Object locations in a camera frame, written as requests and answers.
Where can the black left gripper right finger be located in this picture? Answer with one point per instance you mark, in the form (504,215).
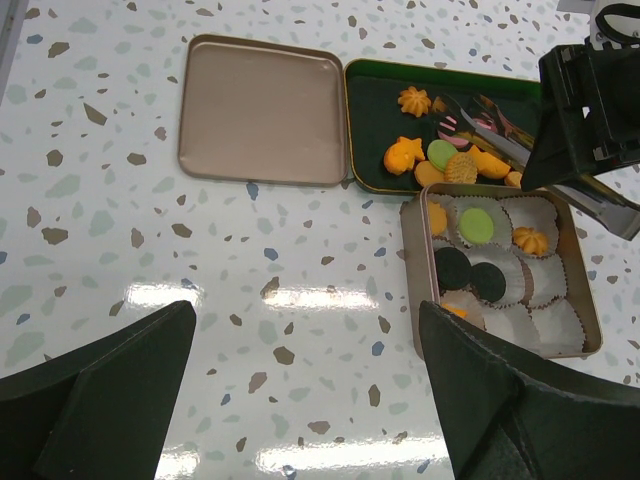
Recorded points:
(507,413)

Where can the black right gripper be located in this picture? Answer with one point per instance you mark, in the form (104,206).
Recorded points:
(589,122)

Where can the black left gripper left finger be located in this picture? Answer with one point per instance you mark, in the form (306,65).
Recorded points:
(101,411)

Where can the metal tongs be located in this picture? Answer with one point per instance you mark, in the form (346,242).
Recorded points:
(515,146)

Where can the black sandwich cookie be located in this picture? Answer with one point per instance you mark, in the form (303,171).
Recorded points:
(487,281)
(453,269)

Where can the green macaron cookie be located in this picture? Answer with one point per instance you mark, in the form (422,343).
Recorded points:
(476,226)

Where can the orange round flower cookie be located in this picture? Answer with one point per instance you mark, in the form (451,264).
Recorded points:
(438,219)

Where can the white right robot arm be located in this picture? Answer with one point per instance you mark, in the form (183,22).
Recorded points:
(613,24)

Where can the tan dotted cookie right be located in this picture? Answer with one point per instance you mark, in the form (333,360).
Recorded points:
(513,179)

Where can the pink sandwich cookie right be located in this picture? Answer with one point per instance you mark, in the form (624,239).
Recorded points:
(486,123)

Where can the pink sandwich cookie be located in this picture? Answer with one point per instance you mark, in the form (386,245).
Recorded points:
(446,130)
(486,123)

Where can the pink sandwich cookie left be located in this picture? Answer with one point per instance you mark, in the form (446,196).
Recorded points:
(446,130)

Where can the white paper cupcake liners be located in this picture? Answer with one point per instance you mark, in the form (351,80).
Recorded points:
(535,312)

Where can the tan dotted round cookie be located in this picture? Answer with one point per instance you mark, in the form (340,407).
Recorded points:
(461,168)

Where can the green cookie under black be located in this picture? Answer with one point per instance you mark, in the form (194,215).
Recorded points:
(439,152)

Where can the gold cookie tin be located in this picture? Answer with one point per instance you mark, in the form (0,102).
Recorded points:
(420,267)

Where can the plain orange round cookie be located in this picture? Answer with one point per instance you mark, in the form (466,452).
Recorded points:
(426,174)

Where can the orange swirl star cookie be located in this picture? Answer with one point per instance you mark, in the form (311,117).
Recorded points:
(414,101)

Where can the dark green tray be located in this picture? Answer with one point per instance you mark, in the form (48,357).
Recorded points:
(376,120)

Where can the gold tin lid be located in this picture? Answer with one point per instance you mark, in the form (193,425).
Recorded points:
(259,111)

